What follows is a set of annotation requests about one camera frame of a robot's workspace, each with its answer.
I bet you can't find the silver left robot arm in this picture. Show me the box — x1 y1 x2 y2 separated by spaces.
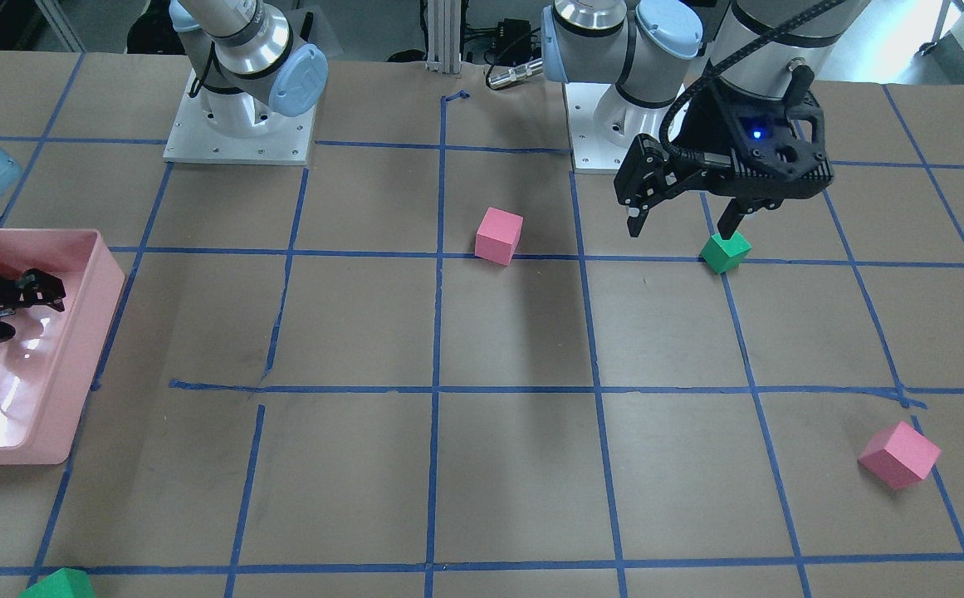
540 1 866 239

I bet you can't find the pink cube far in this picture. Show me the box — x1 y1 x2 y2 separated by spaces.
858 421 943 491

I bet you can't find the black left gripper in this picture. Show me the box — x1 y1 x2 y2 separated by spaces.
614 80 834 241

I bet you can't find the pink cube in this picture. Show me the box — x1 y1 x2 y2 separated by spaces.
858 421 943 491
473 207 524 267

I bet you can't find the pink cube centre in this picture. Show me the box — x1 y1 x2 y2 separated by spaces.
473 207 524 267

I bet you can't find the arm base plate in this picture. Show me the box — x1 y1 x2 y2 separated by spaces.
163 72 317 166
564 79 670 174

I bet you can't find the pink plastic bin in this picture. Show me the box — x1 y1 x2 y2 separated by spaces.
0 228 125 466

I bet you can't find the green cube near left arm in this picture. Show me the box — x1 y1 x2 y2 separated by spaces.
699 232 752 275

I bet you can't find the green cube near bin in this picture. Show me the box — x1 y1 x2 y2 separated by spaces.
19 568 97 598

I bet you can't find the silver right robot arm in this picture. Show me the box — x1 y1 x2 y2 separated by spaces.
0 1 329 343

